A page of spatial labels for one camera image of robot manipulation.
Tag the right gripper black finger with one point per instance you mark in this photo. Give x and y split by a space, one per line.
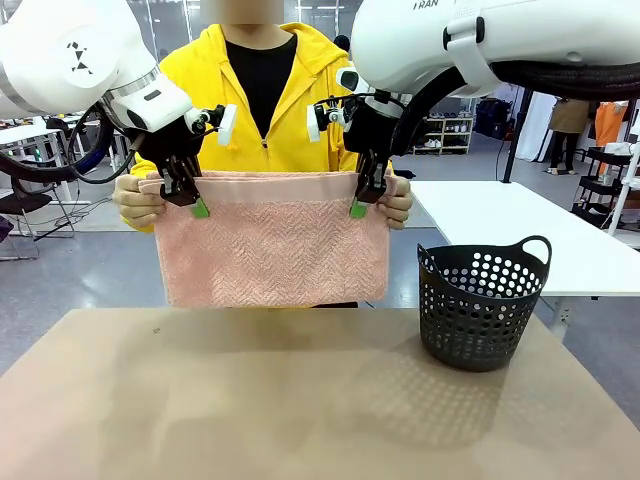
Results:
365 185
383 177

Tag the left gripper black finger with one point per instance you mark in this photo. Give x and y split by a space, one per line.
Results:
166 175
187 187

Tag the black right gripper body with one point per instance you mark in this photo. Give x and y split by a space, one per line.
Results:
370 130

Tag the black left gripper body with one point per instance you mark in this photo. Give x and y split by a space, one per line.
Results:
167 142

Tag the pink towel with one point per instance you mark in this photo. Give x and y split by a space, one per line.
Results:
275 250

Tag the black perforated plastic basket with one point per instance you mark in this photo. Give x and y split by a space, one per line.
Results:
480 310

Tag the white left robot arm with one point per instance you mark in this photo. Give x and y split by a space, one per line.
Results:
60 50

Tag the person's right forearm yellow sleeve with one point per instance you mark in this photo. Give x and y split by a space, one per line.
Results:
145 165

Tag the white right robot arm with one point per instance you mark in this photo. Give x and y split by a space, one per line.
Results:
425 40

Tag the person's left hand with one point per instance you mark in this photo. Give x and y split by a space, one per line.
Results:
397 202

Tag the person's right hand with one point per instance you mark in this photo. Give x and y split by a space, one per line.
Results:
132 200

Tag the shelf with shoes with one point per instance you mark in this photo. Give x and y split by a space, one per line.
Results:
445 132

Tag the person in yellow hoodie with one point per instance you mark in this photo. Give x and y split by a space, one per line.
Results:
300 100

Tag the white table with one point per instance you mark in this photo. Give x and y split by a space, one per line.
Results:
500 225

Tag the white desk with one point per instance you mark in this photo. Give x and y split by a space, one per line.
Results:
30 132

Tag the black pole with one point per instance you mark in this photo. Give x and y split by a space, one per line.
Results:
515 135

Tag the black office chair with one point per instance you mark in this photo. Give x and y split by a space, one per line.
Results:
25 205

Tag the background person in brown coat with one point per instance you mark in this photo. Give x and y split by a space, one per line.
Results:
567 130

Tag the black trolley cart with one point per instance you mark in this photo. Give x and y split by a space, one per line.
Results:
597 185

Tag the orange garment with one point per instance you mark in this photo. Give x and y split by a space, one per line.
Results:
612 125

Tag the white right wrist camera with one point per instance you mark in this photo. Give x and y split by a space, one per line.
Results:
314 122

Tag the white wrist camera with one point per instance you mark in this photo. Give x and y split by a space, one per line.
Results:
227 125
314 122

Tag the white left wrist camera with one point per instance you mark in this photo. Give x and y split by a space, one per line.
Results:
227 125

